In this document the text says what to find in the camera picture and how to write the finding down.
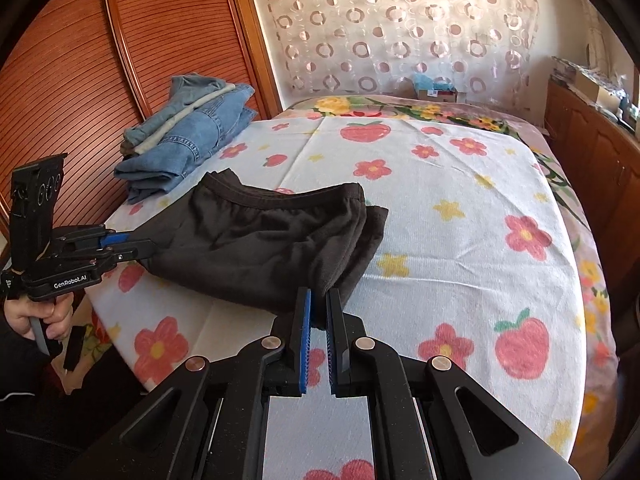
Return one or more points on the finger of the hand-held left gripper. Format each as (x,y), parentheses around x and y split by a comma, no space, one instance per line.
(117,238)
(140,248)

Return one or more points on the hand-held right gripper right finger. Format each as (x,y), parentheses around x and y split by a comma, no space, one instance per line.
(334,345)

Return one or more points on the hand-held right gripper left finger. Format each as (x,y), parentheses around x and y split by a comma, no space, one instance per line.
(306,340)

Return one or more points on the dark brown pants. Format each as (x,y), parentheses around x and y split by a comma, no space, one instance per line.
(250,245)

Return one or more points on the person's left hand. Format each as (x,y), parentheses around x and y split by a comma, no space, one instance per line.
(17,312)

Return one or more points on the beige patterned floor rug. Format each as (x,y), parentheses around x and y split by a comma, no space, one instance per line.
(97,332)

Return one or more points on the folded blue denim jeans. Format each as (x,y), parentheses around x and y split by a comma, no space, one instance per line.
(200,145)

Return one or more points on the white floral blanket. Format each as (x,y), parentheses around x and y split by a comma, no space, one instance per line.
(450,240)

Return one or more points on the folded grey-blue jeans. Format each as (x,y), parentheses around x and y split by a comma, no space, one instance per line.
(185,92)

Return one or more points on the wooden slatted wardrobe door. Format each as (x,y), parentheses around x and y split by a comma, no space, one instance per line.
(100,60)

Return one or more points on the pink floral bed sheet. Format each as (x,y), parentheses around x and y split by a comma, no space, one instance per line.
(380,105)

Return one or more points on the small cardboard box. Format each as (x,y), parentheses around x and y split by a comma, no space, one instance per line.
(440,95)

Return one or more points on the wooden cabinet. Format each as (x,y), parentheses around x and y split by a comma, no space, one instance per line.
(600,160)

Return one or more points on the circle patterned sheer curtain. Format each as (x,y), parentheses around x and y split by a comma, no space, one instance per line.
(400,25)

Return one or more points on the row of cabinet top clutter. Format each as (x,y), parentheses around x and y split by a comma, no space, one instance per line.
(590,82)

